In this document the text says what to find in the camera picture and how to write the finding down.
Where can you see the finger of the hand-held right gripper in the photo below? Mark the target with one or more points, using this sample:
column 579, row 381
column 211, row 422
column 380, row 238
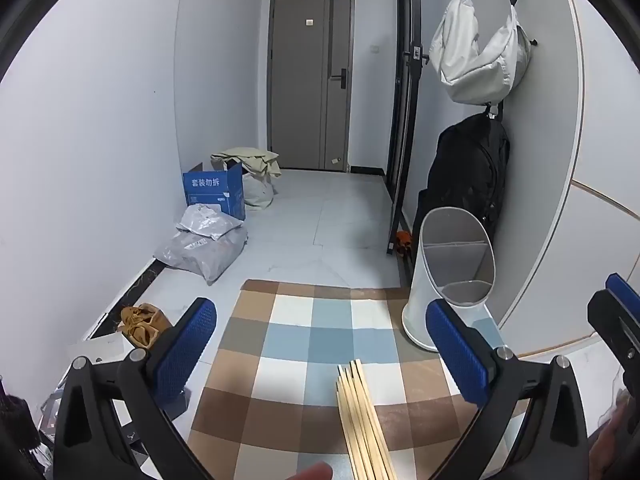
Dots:
column 617, row 320

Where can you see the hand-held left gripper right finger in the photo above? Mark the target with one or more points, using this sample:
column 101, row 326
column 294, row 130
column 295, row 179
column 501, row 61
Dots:
column 457, row 350

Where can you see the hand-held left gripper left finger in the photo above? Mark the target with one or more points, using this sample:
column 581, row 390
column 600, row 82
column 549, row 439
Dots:
column 185, row 350

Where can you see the white utensil holder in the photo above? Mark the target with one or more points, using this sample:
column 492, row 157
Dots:
column 417, row 305

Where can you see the set of wooden chopsticks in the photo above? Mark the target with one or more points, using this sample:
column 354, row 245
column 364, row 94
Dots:
column 362, row 430

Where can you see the person's right hand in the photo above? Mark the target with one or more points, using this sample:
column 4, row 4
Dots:
column 612, row 440

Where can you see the person's left hand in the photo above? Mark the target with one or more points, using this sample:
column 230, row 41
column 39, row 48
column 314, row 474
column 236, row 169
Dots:
column 312, row 473

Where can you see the large grey parcel bag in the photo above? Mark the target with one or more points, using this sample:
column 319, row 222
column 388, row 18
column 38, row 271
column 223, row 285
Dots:
column 200, row 257

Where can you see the checked mat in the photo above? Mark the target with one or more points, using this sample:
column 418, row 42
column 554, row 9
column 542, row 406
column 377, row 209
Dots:
column 280, row 360

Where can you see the orange object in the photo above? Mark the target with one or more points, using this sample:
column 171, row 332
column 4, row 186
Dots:
column 403, row 243

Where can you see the small grey parcel bag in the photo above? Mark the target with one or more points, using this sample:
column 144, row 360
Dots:
column 207, row 220

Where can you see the blue cardboard box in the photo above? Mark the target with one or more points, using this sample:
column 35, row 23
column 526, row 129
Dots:
column 215, row 192

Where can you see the white plastic bag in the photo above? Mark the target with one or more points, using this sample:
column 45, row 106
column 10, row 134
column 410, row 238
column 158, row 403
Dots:
column 257, row 192

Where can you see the black backpack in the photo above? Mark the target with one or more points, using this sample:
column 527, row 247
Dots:
column 465, row 170

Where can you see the beige cloth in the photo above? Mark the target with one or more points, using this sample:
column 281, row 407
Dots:
column 250, row 157

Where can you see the black metal rack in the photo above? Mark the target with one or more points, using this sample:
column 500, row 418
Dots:
column 400, row 110

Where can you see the grey door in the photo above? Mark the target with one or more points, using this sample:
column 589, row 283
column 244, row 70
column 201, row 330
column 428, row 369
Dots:
column 300, row 110

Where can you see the white sling bag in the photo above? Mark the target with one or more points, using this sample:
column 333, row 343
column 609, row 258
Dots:
column 470, row 50

